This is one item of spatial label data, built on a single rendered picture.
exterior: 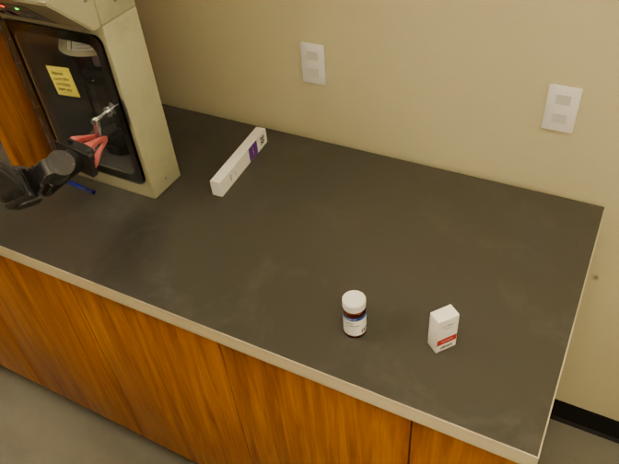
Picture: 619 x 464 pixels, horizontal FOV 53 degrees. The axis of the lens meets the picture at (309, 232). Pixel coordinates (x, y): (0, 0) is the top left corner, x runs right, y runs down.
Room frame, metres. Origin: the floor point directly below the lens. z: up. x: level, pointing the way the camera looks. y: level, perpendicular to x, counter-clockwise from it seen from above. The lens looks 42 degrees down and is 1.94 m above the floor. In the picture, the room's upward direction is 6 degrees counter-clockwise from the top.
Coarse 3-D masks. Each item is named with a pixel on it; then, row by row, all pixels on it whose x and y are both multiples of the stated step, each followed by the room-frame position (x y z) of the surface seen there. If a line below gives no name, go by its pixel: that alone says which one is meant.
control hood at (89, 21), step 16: (0, 0) 1.27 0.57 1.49; (16, 0) 1.23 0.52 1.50; (32, 0) 1.20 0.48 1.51; (48, 0) 1.19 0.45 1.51; (64, 0) 1.22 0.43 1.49; (80, 0) 1.25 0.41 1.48; (48, 16) 1.26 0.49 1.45; (64, 16) 1.21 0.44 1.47; (80, 16) 1.24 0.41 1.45; (96, 16) 1.27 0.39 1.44
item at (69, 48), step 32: (32, 32) 1.38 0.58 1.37; (64, 32) 1.33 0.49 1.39; (32, 64) 1.41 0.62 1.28; (64, 64) 1.35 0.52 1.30; (96, 64) 1.29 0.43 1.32; (64, 96) 1.37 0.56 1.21; (96, 96) 1.31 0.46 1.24; (64, 128) 1.39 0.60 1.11; (128, 128) 1.28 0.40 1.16; (128, 160) 1.29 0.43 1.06
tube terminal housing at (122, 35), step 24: (96, 0) 1.29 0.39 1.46; (120, 0) 1.34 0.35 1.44; (48, 24) 1.37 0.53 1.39; (120, 24) 1.32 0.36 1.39; (120, 48) 1.31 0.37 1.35; (144, 48) 1.37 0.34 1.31; (120, 72) 1.29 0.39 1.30; (144, 72) 1.35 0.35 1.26; (120, 96) 1.29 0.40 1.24; (144, 96) 1.33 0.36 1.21; (144, 120) 1.31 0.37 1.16; (144, 144) 1.30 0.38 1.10; (168, 144) 1.36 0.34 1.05; (144, 168) 1.28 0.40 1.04; (168, 168) 1.34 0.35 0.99; (144, 192) 1.30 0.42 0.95
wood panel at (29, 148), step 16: (0, 16) 1.50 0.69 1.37; (0, 32) 1.49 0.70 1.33; (0, 48) 1.47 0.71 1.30; (0, 64) 1.46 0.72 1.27; (0, 80) 1.44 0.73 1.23; (16, 80) 1.48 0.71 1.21; (0, 96) 1.43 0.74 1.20; (16, 96) 1.46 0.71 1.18; (0, 112) 1.41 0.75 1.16; (16, 112) 1.44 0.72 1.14; (32, 112) 1.48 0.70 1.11; (0, 128) 1.40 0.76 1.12; (16, 128) 1.43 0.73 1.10; (32, 128) 1.47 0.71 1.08; (16, 144) 1.41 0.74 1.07; (32, 144) 1.45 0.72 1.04; (48, 144) 1.49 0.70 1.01; (16, 160) 1.40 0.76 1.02; (32, 160) 1.43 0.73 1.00
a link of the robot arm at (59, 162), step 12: (48, 156) 1.09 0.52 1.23; (60, 156) 1.10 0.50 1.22; (24, 168) 1.11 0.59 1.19; (36, 168) 1.08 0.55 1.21; (48, 168) 1.06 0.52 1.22; (60, 168) 1.07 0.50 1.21; (72, 168) 1.08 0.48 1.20; (36, 180) 1.07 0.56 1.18; (48, 180) 1.07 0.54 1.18; (60, 180) 1.08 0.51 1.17; (36, 192) 1.07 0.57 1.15; (24, 204) 1.04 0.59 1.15
